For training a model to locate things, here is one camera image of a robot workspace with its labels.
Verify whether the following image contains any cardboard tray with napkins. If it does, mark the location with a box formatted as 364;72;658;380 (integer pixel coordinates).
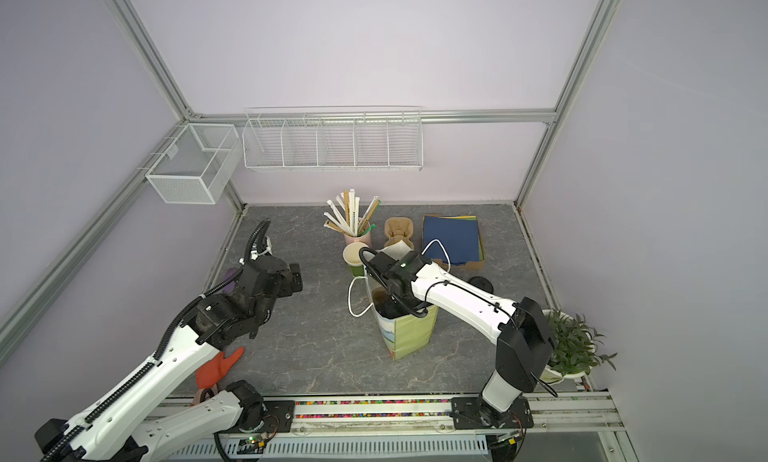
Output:
421;215;485;266

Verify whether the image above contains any brown pulp cup carrier stack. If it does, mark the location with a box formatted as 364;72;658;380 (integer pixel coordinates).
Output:
384;216;415;249

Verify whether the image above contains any small white mesh basket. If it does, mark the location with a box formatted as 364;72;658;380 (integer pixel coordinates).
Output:
146;123;242;205

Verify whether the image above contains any black cup lid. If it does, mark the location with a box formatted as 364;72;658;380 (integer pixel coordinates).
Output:
468;276;495;294

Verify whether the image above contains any green wrapped straw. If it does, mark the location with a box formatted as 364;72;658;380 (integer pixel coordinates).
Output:
360;223;376;237

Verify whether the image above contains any potted green plant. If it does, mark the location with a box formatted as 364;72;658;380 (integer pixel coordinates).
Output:
542;309;617;383

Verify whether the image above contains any green paper cup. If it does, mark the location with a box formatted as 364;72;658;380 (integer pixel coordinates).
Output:
342;241;368;277

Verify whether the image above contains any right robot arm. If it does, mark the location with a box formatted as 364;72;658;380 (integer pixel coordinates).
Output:
359;247;557;415

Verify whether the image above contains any wide white wire basket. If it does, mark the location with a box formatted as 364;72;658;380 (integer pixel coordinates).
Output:
241;106;424;171

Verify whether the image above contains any red handled tool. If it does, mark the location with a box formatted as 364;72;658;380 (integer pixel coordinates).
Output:
195;347;245;392

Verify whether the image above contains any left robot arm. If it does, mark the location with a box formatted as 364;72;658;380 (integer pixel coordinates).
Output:
35;254;303;461

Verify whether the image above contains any green paper gift bag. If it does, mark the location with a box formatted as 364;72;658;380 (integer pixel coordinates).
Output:
347;270;439;360

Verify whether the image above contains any pink metal straw bucket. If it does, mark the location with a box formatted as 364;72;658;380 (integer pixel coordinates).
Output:
344;230;373;247

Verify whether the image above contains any white wrapped straw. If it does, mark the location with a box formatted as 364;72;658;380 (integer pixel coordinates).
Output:
348;189;358;236

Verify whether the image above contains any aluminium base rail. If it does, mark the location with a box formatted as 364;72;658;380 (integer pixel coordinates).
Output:
104;392;640;462

